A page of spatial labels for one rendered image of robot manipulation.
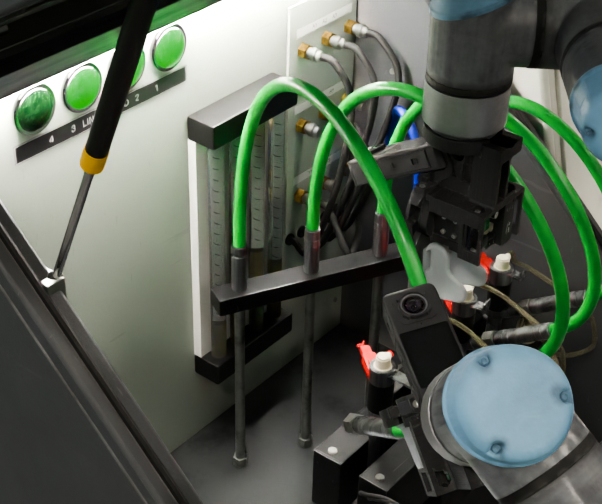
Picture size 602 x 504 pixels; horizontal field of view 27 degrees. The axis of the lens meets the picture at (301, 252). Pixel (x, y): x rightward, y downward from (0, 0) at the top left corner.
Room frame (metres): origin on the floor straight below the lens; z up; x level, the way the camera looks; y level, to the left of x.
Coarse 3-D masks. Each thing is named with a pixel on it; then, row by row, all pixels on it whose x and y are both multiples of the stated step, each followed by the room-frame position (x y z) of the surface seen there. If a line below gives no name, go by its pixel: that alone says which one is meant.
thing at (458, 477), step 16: (400, 400) 0.76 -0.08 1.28; (416, 416) 0.74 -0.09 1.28; (416, 432) 0.72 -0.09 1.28; (432, 448) 0.72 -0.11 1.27; (432, 464) 0.71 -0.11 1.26; (448, 464) 0.71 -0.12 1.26; (432, 480) 0.70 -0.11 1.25; (448, 480) 0.70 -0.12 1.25; (464, 480) 0.67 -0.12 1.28; (480, 480) 0.66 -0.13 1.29
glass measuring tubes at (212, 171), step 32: (288, 96) 1.27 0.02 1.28; (192, 128) 1.19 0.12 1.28; (224, 128) 1.19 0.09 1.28; (192, 160) 1.20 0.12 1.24; (224, 160) 1.23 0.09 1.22; (256, 160) 1.25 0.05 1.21; (192, 192) 1.20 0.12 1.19; (224, 192) 1.20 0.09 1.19; (256, 192) 1.25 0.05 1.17; (192, 224) 1.20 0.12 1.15; (224, 224) 1.20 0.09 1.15; (256, 224) 1.25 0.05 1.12; (192, 256) 1.20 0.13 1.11; (224, 256) 1.20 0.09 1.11; (256, 256) 1.25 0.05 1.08; (192, 288) 1.20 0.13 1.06; (224, 320) 1.20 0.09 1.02; (256, 320) 1.25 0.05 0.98; (288, 320) 1.28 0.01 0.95; (224, 352) 1.19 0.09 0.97; (256, 352) 1.23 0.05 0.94
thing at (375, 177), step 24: (264, 96) 1.08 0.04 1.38; (312, 96) 1.00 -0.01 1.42; (336, 120) 0.97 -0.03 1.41; (240, 144) 1.13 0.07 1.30; (360, 144) 0.94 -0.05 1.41; (240, 168) 1.13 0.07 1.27; (240, 192) 1.14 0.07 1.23; (384, 192) 0.90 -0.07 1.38; (240, 216) 1.14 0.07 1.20; (240, 240) 1.14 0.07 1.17; (408, 240) 0.87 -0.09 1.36; (408, 264) 0.86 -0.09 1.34
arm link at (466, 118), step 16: (432, 96) 0.96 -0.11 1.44; (448, 96) 0.95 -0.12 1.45; (496, 96) 0.95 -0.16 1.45; (432, 112) 0.96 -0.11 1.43; (448, 112) 0.95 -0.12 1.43; (464, 112) 0.95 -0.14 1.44; (480, 112) 0.95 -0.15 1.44; (496, 112) 0.95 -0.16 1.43; (432, 128) 0.96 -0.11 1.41; (448, 128) 0.95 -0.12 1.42; (464, 128) 0.95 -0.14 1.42; (480, 128) 0.95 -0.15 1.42; (496, 128) 0.96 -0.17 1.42
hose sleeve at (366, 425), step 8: (360, 416) 0.92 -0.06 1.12; (368, 416) 0.91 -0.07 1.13; (352, 424) 0.91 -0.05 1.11; (360, 424) 0.90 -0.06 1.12; (368, 424) 0.89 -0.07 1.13; (376, 424) 0.88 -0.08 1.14; (360, 432) 0.90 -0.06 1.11; (368, 432) 0.89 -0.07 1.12; (376, 432) 0.88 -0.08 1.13; (384, 432) 0.86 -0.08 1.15
